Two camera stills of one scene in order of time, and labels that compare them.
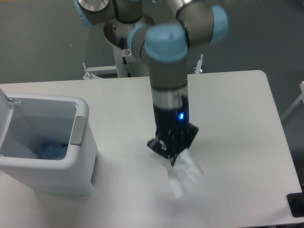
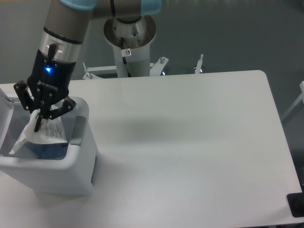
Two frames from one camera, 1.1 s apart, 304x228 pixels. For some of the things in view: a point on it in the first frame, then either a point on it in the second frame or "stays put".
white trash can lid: (6, 106) stays put
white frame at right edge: (300, 98) stays put
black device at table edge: (296, 202) stays put
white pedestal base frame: (96, 72) stays put
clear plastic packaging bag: (185, 171) → (51, 132)
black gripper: (173, 126) → (48, 81)
